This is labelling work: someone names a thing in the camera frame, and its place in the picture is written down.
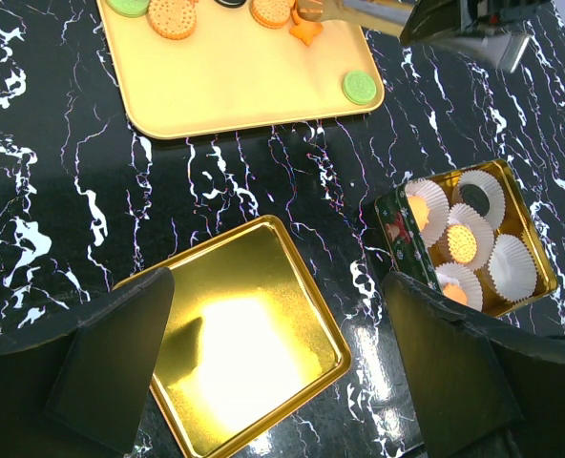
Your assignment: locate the green round cookie right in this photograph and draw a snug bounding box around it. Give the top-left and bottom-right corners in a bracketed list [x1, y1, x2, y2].
[342, 71, 377, 105]

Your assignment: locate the white paper cup top-right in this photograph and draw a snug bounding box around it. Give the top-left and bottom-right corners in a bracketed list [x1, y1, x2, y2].
[451, 170, 506, 230]

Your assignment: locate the orange sandwich cookie bottom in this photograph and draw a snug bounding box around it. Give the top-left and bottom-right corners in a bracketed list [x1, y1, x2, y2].
[447, 224, 477, 264]

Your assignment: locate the black round cookie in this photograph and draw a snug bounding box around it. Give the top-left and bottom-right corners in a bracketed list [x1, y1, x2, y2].
[459, 183, 491, 218]
[215, 0, 246, 9]

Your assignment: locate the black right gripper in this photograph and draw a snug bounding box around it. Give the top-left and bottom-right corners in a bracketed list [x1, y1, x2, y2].
[400, 0, 548, 46]

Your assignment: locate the yellow plastic tray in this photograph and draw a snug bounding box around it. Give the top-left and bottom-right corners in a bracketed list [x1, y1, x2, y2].
[97, 1, 385, 139]

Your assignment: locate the white paper cup bottom-left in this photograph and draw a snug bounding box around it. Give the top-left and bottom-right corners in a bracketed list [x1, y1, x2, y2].
[435, 262, 483, 311]

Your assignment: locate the gold square cookie tin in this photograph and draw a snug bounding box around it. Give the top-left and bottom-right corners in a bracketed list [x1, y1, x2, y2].
[375, 159, 558, 317]

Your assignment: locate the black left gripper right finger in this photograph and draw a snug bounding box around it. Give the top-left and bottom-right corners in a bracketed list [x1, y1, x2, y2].
[383, 272, 565, 457]

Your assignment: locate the green round cookie left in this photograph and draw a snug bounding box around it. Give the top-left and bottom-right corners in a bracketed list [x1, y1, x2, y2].
[106, 0, 150, 18]

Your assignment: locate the yellow star cookie lower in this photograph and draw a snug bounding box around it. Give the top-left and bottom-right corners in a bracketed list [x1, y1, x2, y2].
[289, 8, 324, 46]

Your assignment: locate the gold tin lid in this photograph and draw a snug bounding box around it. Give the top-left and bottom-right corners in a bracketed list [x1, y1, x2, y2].
[113, 214, 353, 458]

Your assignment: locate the orange sandwich cookie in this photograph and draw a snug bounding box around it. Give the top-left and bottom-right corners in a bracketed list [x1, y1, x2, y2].
[250, 0, 295, 29]
[443, 283, 469, 305]
[147, 0, 197, 40]
[447, 224, 477, 264]

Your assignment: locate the white paper cup bottom-right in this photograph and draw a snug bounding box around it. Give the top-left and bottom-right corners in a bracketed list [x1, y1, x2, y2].
[487, 234, 537, 302]

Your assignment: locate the orange scalloped cookie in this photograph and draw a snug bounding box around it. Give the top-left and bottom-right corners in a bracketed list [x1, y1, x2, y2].
[408, 196, 430, 232]

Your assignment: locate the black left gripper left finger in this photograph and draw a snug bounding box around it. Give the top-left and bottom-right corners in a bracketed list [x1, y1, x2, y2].
[0, 268, 175, 457]

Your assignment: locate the white paper cup top-left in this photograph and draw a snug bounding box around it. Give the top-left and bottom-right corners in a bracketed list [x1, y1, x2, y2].
[405, 179, 450, 248]

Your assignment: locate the white paper cup centre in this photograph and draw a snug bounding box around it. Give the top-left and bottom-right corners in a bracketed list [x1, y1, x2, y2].
[437, 203, 494, 271]

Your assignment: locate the green round cookie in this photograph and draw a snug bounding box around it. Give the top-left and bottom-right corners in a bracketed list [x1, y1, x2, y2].
[342, 71, 377, 105]
[106, 0, 150, 18]

